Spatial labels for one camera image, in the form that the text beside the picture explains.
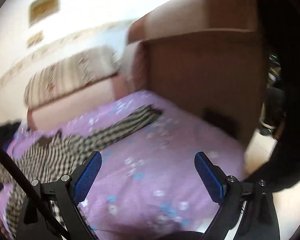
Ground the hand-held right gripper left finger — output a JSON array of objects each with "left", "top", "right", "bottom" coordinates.
[{"left": 16, "top": 151, "right": 103, "bottom": 240}]

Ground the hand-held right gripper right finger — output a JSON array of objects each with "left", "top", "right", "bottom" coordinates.
[{"left": 194, "top": 151, "right": 280, "bottom": 240}]

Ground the black and white checked garment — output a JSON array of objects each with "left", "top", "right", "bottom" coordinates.
[{"left": 0, "top": 105, "right": 164, "bottom": 238}]

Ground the purple floral bedsheet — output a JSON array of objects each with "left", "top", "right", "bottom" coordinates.
[{"left": 0, "top": 90, "right": 248, "bottom": 240}]

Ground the pink sofa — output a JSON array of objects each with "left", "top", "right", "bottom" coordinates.
[{"left": 27, "top": 75, "right": 130, "bottom": 130}]

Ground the dark cloth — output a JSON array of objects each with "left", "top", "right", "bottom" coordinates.
[{"left": 0, "top": 121, "right": 22, "bottom": 153}]

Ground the striped floral cushion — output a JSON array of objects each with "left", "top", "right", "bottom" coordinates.
[{"left": 24, "top": 45, "right": 120, "bottom": 105}]

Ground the brown sofa armrest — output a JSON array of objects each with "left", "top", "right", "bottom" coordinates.
[{"left": 126, "top": 0, "right": 270, "bottom": 147}]

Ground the person's dark clothing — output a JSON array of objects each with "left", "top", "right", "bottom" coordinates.
[{"left": 245, "top": 0, "right": 300, "bottom": 193}]

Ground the black cable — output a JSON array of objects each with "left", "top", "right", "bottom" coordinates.
[{"left": 0, "top": 137, "right": 70, "bottom": 240}]

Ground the small framed wall picture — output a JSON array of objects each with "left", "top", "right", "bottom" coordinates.
[{"left": 26, "top": 30, "right": 44, "bottom": 48}]

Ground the large framed wall picture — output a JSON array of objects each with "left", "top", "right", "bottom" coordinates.
[{"left": 29, "top": 0, "right": 59, "bottom": 25}]

